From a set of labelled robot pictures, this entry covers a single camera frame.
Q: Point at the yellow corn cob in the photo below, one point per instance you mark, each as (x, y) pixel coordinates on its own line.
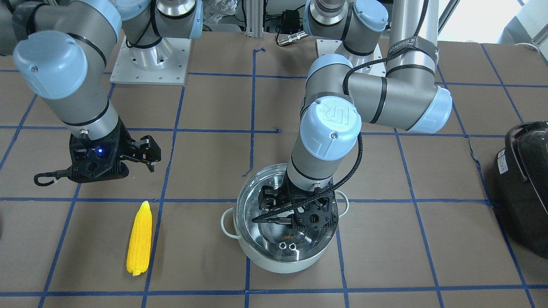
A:
(140, 242)

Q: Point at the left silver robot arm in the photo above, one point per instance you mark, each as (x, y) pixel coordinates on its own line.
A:
(338, 100)

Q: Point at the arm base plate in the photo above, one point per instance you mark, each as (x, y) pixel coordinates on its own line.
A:
(326, 46)
(163, 64)

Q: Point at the glass pot lid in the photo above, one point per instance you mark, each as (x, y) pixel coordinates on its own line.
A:
(287, 214)

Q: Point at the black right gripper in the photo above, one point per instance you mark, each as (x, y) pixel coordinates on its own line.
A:
(123, 143)

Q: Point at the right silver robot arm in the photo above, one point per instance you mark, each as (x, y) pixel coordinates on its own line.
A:
(61, 51)

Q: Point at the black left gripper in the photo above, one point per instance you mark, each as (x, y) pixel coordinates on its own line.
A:
(284, 196)

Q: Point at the dark brown rice cooker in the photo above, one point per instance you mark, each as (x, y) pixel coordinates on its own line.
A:
(523, 181)

